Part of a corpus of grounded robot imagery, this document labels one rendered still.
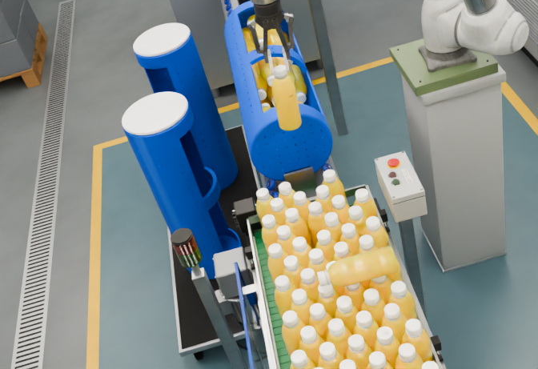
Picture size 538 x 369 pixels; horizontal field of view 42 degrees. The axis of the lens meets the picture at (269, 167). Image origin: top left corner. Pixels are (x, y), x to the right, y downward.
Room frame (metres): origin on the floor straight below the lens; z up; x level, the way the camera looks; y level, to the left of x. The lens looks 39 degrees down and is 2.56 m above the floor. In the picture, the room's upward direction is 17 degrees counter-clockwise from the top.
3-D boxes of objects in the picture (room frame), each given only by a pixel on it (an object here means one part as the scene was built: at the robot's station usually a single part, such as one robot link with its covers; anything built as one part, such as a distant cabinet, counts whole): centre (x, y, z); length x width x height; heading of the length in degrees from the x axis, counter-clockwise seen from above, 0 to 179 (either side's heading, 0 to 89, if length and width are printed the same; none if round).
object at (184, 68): (3.04, 0.31, 0.59); 0.28 x 0.28 x 0.88
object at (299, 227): (1.56, -0.02, 1.00); 0.07 x 0.07 x 0.19
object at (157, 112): (2.44, 0.38, 1.03); 0.28 x 0.28 x 0.01
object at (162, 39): (3.04, 0.31, 1.03); 0.28 x 0.28 x 0.01
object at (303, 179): (1.80, -0.09, 0.99); 0.10 x 0.02 x 0.12; 88
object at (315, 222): (1.56, -0.10, 1.00); 0.07 x 0.07 x 0.19
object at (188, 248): (1.43, 0.29, 1.23); 0.06 x 0.06 x 0.04
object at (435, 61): (2.23, -0.77, 1.07); 0.22 x 0.18 x 0.06; 173
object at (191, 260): (1.43, 0.29, 1.18); 0.06 x 0.06 x 0.05
